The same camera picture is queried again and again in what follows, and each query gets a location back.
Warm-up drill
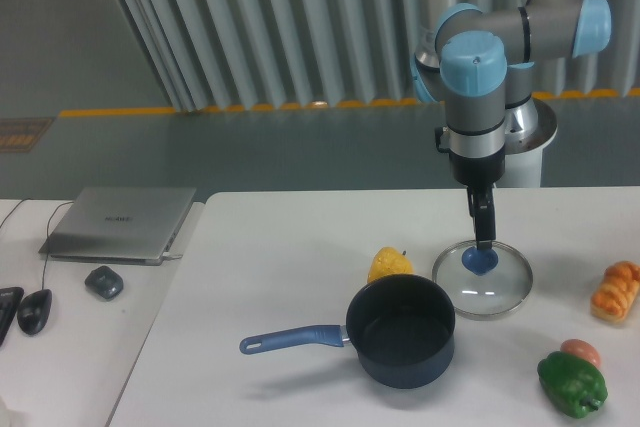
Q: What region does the yellow bell pepper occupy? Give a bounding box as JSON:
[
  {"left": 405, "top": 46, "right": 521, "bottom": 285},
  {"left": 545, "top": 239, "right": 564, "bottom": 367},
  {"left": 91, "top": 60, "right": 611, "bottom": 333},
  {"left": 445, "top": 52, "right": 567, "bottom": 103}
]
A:
[{"left": 367, "top": 247, "right": 414, "bottom": 283}]

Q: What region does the green bell pepper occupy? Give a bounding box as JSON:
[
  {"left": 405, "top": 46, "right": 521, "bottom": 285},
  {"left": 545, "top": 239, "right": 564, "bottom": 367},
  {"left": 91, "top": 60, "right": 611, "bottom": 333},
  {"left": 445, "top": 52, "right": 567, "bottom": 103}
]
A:
[{"left": 537, "top": 351, "right": 608, "bottom": 419}]

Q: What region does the orange braided bread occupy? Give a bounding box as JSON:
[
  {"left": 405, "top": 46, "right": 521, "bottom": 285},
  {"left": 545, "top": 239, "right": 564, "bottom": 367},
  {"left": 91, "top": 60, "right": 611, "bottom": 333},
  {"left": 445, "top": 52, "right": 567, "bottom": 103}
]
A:
[{"left": 590, "top": 261, "right": 639, "bottom": 323}]

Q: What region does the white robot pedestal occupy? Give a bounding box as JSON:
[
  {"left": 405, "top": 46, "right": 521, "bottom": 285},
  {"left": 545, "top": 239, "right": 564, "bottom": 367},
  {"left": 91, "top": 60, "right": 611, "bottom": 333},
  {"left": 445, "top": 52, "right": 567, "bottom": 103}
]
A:
[{"left": 497, "top": 94, "right": 558, "bottom": 188}]

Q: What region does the silver laptop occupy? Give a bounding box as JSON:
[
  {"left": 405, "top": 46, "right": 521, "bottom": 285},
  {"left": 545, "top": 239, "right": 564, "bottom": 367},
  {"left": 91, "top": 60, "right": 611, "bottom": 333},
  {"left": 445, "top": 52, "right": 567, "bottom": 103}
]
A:
[{"left": 39, "top": 187, "right": 196, "bottom": 265}]

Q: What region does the black mouse cable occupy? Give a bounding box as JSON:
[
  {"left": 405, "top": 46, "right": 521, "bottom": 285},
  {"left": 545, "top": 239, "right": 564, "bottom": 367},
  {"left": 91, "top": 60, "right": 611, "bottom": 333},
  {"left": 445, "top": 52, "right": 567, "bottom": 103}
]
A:
[{"left": 40, "top": 199, "right": 76, "bottom": 293}]

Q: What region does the glass pot lid blue knob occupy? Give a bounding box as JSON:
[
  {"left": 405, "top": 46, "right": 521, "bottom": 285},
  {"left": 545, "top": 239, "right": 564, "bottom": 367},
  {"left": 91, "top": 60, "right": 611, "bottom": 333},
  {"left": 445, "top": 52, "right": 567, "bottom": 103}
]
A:
[{"left": 432, "top": 240, "right": 533, "bottom": 320}]

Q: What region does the black computer mouse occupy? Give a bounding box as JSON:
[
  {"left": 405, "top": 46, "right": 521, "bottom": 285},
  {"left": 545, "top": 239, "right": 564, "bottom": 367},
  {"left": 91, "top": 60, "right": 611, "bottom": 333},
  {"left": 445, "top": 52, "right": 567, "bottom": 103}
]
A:
[{"left": 16, "top": 289, "right": 53, "bottom": 336}]

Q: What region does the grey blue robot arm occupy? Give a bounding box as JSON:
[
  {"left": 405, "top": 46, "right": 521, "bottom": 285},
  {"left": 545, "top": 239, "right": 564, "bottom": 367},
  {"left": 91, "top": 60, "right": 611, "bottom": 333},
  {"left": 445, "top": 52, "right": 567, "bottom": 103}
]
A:
[{"left": 412, "top": 0, "right": 613, "bottom": 250}]

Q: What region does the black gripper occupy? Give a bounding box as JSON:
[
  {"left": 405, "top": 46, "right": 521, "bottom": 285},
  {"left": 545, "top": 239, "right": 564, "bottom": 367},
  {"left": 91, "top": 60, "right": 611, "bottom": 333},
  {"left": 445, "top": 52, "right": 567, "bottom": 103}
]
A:
[{"left": 448, "top": 149, "right": 505, "bottom": 250}]

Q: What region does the dark blue saucepan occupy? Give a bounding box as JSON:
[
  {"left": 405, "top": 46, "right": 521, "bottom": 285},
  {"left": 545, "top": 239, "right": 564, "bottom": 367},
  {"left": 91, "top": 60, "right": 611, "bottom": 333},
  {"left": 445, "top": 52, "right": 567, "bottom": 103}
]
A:
[{"left": 239, "top": 274, "right": 456, "bottom": 389}]

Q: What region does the white folding partition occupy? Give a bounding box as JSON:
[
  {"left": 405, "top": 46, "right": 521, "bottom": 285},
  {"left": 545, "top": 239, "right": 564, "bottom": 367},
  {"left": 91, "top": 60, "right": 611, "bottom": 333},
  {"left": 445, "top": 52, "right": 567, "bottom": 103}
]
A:
[{"left": 89, "top": 0, "right": 640, "bottom": 114}]

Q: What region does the brown egg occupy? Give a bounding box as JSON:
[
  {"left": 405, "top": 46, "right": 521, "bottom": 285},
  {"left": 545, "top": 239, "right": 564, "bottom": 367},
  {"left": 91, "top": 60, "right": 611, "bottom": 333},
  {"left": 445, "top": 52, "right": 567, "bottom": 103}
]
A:
[{"left": 560, "top": 338, "right": 601, "bottom": 368}]

